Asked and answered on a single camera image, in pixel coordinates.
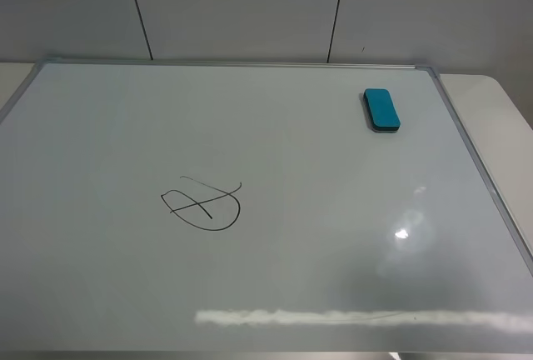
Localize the white whiteboard with aluminium frame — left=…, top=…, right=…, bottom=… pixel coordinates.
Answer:
left=1, top=60, right=532, bottom=353

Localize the teal whiteboard eraser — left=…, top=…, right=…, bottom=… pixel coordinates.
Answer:
left=361, top=88, right=401, bottom=133

